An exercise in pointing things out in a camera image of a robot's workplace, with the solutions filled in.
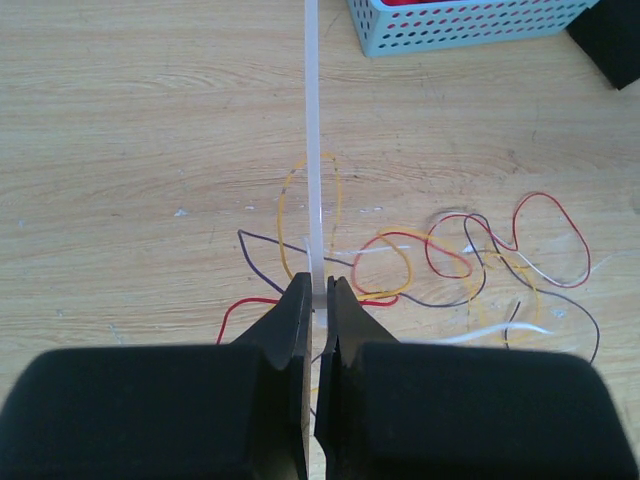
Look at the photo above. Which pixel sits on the light blue perforated basket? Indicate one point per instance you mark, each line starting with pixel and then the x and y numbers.
pixel 465 25

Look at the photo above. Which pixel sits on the red cloth in basket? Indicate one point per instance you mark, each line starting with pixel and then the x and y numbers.
pixel 415 4

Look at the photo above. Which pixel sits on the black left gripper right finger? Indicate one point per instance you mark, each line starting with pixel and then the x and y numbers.
pixel 393 410

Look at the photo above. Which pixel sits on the black folded cloth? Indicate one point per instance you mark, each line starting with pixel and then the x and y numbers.
pixel 608 33

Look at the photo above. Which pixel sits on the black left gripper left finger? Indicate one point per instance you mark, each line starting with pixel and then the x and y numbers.
pixel 233 411

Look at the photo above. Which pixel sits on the white zip tie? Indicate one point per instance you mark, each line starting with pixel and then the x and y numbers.
pixel 313 161

